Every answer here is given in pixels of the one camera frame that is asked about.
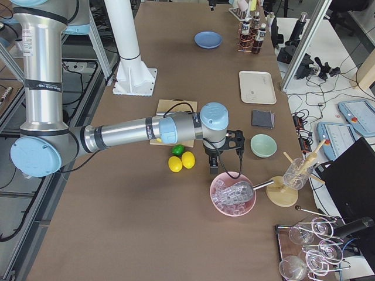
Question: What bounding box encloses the tea bottle two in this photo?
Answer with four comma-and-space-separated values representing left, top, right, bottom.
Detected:
240, 18, 251, 47

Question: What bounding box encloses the wooden cup stand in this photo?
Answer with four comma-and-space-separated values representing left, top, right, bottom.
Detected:
266, 139, 326, 207

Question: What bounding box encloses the cream rabbit tray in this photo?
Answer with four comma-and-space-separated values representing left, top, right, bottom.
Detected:
239, 71, 277, 105

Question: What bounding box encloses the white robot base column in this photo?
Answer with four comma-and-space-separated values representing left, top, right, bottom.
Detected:
105, 0, 157, 97

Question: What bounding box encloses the tea bottle three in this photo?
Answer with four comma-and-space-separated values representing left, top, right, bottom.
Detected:
252, 11, 260, 32

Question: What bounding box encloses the teach pendant near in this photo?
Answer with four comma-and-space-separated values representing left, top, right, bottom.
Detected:
316, 122, 359, 160

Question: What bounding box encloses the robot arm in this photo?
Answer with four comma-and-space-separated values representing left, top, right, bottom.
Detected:
10, 1, 244, 177

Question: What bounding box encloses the wine glass rack tray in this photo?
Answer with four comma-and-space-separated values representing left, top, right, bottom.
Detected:
275, 216, 351, 280

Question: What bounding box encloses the copper wire bottle rack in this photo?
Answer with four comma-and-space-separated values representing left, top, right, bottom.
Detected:
237, 16, 267, 54

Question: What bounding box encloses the grey folded cloth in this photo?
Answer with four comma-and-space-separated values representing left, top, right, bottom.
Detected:
251, 109, 275, 129

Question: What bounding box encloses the tea bottle one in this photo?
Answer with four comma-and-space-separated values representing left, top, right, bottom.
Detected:
252, 23, 267, 54

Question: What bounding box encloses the pink bowl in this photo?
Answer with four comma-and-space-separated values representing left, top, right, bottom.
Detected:
209, 172, 257, 217

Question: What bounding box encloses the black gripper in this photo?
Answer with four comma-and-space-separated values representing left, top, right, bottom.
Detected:
203, 129, 245, 174

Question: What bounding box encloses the blue plate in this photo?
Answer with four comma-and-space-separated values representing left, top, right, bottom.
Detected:
194, 31, 223, 49

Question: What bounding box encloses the clear ice cube pile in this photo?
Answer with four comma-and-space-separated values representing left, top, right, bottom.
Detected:
212, 179, 254, 214

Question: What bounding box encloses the yellow lemon far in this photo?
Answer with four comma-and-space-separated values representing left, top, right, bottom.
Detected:
168, 156, 183, 173

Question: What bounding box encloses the green lime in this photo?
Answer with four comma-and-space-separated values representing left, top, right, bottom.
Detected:
172, 144, 185, 156

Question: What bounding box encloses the teach pendant far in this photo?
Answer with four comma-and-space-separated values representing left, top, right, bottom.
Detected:
337, 100, 375, 138

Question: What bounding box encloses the yellow lemon near bowl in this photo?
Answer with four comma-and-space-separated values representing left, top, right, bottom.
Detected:
181, 151, 196, 169

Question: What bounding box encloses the wooden cutting board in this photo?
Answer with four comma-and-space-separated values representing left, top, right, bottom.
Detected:
149, 99, 197, 148

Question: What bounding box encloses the teach pendant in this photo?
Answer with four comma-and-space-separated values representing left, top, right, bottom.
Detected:
337, 100, 375, 138
316, 122, 359, 160

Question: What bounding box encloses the metal ice scoop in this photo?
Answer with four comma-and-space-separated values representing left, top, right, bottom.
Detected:
231, 180, 274, 204

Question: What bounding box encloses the green bowl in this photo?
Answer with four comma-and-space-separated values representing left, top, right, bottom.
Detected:
250, 134, 277, 158

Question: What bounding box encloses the clear glass on stand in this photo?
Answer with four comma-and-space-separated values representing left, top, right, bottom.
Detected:
282, 158, 313, 190

